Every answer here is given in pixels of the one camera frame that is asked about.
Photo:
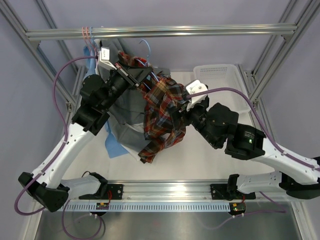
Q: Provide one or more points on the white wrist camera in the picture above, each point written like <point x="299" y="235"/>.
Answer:
<point x="195" y="88"/>
<point x="104" y="59"/>

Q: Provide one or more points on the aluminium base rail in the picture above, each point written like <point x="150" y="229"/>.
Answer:
<point x="172" y="191"/>

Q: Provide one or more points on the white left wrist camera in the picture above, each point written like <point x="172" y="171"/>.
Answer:
<point x="104" y="59"/>

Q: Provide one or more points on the plaid shirt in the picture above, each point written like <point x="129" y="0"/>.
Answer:
<point x="162" y="94"/>

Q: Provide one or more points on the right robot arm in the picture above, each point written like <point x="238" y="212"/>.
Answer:
<point x="219" y="126"/>

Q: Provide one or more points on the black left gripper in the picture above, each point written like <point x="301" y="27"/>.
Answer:
<point x="138" y="75"/>

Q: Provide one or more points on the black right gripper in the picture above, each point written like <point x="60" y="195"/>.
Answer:
<point x="183" y="112"/>

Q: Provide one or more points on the blue hanger on rail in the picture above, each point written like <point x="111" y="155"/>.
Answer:
<point x="92" y="39"/>

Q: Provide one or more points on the aluminium frame left posts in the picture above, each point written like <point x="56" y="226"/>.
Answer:
<point x="33" y="46"/>

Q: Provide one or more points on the aluminium frame right posts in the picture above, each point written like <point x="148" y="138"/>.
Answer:
<point x="278" y="48"/>

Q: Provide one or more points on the light blue shirt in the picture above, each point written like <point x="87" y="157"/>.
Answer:
<point x="113" y="147"/>

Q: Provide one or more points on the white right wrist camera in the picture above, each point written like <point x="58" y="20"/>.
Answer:
<point x="195" y="88"/>

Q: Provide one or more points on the pink hanger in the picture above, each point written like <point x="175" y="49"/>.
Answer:
<point x="85" y="37"/>
<point x="91" y="45"/>

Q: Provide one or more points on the aluminium hanging rail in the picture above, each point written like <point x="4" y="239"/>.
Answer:
<point x="164" y="31"/>

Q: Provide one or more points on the aluminium frame posts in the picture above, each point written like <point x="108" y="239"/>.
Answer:
<point x="33" y="46"/>
<point x="278" y="48"/>

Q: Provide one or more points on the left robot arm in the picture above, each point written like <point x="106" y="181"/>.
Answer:
<point x="45" y="184"/>

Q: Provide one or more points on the white plastic basket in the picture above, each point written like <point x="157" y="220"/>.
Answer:
<point x="223" y="76"/>

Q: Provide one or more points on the light blue hanger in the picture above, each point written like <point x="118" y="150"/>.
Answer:
<point x="146" y="63"/>

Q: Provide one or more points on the white slotted cable duct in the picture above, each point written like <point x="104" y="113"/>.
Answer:
<point x="82" y="206"/>

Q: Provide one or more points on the grey shirt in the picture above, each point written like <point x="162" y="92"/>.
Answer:
<point x="116" y="45"/>

